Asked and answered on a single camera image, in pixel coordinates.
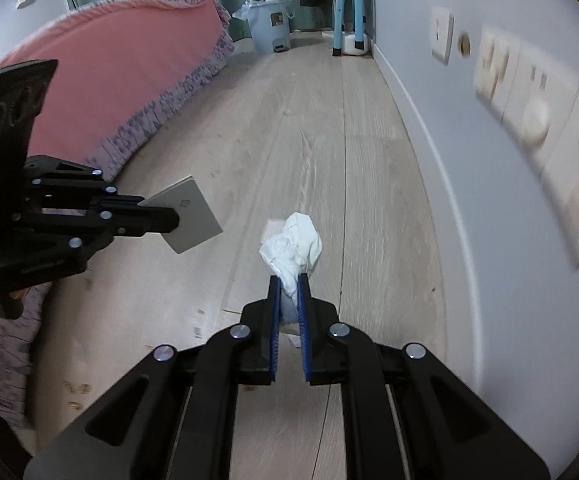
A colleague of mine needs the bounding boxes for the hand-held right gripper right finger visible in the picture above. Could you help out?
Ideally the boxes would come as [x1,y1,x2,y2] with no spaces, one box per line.
[297,273,553,480]

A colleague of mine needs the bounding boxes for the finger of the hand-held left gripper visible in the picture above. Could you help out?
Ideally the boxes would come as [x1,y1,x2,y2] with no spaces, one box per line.
[13,207,181,264]
[23,156,142,211]

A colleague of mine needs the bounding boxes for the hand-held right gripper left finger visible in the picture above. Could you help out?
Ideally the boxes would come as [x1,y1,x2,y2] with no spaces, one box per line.
[23,276,283,480]

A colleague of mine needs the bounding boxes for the white square card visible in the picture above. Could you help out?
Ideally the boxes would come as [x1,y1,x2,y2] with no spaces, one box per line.
[139,176,224,256]

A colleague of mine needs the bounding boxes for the white tissue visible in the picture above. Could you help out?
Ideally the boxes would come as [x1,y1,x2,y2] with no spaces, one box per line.
[259,212,323,323]

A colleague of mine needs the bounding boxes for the bed with pink blanket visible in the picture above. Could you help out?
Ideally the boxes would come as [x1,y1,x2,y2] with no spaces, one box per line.
[0,0,236,428]

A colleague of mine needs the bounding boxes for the light blue metal rack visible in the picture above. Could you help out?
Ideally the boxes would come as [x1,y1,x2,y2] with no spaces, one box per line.
[330,0,367,58]

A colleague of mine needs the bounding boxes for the beige wall plate round knob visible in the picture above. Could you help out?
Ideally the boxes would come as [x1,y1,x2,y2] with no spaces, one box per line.
[504,52,579,163]

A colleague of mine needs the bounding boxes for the beige wall switch plate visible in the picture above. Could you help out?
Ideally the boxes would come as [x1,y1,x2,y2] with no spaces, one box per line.
[473,27,523,117]

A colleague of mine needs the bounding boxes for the white wall socket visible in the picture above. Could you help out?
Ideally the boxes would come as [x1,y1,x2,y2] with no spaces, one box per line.
[428,6,455,64]

